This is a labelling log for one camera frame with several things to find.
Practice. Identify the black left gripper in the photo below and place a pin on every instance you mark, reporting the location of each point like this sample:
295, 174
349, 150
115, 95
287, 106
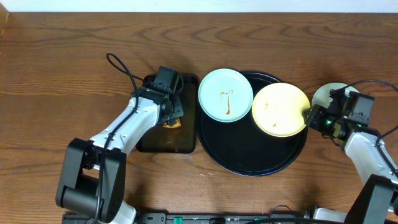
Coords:
176, 109

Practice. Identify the light blue plate with sauce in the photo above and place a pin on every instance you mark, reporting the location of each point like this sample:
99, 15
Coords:
225, 95

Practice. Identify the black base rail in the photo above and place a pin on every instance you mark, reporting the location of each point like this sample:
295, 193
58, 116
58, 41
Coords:
162, 218

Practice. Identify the round black serving tray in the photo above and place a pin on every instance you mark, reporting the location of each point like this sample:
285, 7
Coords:
242, 147

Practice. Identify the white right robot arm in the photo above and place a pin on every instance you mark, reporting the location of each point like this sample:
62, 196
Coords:
378, 173

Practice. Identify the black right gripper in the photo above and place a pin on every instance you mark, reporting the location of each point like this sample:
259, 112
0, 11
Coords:
315, 116

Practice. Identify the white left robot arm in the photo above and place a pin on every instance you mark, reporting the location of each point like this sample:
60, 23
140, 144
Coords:
92, 180

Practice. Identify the orange sponge with green scourer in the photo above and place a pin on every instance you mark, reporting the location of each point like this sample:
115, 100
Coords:
172, 124

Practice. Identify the black rectangular water tray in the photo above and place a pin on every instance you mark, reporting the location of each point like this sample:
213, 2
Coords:
183, 138

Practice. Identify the yellow plate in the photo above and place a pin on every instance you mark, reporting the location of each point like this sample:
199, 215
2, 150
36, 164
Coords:
277, 109

